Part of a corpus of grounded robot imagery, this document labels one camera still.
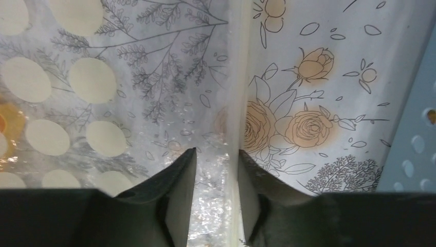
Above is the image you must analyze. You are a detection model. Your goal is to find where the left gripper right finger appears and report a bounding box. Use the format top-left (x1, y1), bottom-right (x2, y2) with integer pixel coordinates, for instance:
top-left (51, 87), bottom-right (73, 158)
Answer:
top-left (238, 150), bottom-right (435, 246)

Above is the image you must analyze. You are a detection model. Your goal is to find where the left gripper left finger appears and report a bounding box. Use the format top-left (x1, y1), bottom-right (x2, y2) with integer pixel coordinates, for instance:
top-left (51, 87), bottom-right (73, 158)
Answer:
top-left (1, 148), bottom-right (197, 246)

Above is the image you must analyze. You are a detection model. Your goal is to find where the clear dotted zip bag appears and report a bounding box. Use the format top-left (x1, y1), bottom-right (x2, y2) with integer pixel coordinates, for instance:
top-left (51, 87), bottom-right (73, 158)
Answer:
top-left (1, 1), bottom-right (246, 246)

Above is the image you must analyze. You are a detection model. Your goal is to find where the light blue plastic basket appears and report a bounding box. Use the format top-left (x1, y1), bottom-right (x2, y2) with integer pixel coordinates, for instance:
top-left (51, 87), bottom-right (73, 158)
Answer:
top-left (376, 31), bottom-right (435, 192)

